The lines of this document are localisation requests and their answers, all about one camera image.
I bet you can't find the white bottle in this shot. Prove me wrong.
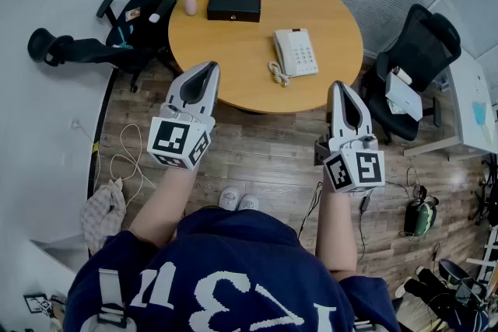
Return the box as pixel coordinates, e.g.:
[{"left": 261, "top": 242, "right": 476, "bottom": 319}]
[{"left": 391, "top": 65, "right": 413, "bottom": 86}]

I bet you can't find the black floor cable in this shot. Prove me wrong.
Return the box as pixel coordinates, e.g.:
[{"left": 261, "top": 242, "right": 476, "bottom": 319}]
[{"left": 296, "top": 181, "right": 324, "bottom": 240}]

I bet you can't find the white telephone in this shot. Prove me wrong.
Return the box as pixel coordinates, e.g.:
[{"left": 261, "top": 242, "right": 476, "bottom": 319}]
[{"left": 267, "top": 27, "right": 320, "bottom": 88}]

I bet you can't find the black tripod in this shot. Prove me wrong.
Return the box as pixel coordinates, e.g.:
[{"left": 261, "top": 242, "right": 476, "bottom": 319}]
[{"left": 473, "top": 153, "right": 498, "bottom": 227}]

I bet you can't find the person's navy printed shirt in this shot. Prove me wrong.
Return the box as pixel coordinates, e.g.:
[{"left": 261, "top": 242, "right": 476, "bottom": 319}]
[{"left": 64, "top": 205, "right": 402, "bottom": 332}]

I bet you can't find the green and black bag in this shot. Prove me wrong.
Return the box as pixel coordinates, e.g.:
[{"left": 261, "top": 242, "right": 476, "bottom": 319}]
[{"left": 403, "top": 194, "right": 440, "bottom": 239}]

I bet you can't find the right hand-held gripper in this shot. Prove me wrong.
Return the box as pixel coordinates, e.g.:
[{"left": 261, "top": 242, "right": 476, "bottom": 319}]
[{"left": 314, "top": 80, "right": 387, "bottom": 194}]

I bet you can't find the checked cloth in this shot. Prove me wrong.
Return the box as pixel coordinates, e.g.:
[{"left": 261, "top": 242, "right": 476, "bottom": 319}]
[{"left": 80, "top": 178, "right": 128, "bottom": 256}]

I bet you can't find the white metal rack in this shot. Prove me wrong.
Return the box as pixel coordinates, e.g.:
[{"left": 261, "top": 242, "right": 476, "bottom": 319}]
[{"left": 465, "top": 225, "right": 498, "bottom": 285}]

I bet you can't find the blue paper sheet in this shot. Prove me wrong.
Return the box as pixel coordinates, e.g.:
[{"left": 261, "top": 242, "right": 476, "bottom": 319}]
[{"left": 472, "top": 100, "right": 490, "bottom": 128}]

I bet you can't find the grey harness strap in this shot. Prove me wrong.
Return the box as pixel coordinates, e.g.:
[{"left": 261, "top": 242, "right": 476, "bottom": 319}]
[
  {"left": 352, "top": 316, "right": 381, "bottom": 332},
  {"left": 96, "top": 267, "right": 128, "bottom": 330}
]

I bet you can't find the person's white left shoe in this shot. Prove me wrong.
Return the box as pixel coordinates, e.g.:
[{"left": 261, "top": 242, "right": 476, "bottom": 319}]
[{"left": 218, "top": 187, "right": 240, "bottom": 212}]

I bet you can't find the black mesh office chair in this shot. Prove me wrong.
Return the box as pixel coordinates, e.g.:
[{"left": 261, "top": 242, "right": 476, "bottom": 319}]
[{"left": 359, "top": 3, "right": 462, "bottom": 145}]

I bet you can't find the person's white right shoe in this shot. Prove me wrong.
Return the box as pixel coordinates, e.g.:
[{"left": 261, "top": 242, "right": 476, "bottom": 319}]
[{"left": 237, "top": 194, "right": 261, "bottom": 212}]

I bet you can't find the white floor cable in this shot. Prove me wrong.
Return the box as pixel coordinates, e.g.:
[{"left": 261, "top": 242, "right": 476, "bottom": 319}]
[{"left": 93, "top": 123, "right": 157, "bottom": 208}]

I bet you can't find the black framed card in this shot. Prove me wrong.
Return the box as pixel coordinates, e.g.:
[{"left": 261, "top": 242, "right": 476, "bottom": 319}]
[{"left": 23, "top": 293, "right": 54, "bottom": 318}]

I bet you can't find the black rectangular box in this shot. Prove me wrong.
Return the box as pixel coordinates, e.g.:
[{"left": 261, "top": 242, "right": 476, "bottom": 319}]
[{"left": 206, "top": 0, "right": 262, "bottom": 23}]

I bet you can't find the white side desk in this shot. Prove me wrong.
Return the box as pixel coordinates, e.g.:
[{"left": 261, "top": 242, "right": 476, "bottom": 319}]
[{"left": 403, "top": 53, "right": 498, "bottom": 161}]

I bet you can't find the person's right forearm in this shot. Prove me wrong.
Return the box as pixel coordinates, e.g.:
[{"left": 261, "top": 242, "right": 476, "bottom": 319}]
[{"left": 314, "top": 178, "right": 359, "bottom": 274}]

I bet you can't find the teal item on chair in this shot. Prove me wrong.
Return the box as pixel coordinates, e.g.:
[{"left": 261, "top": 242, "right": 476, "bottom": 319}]
[{"left": 111, "top": 23, "right": 135, "bottom": 50}]

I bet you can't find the white flat box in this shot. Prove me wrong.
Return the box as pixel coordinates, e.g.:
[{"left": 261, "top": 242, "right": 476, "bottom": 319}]
[{"left": 384, "top": 72, "right": 424, "bottom": 123}]

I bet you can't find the person's white shoe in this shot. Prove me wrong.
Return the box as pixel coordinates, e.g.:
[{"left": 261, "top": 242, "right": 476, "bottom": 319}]
[
  {"left": 218, "top": 187, "right": 240, "bottom": 212},
  {"left": 237, "top": 194, "right": 261, "bottom": 212}
]

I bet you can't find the person's left forearm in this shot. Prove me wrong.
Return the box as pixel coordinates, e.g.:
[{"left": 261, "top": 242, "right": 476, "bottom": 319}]
[{"left": 128, "top": 163, "right": 200, "bottom": 250}]

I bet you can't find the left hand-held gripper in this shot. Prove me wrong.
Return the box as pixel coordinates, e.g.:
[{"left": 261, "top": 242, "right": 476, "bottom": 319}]
[{"left": 146, "top": 61, "right": 221, "bottom": 172}]

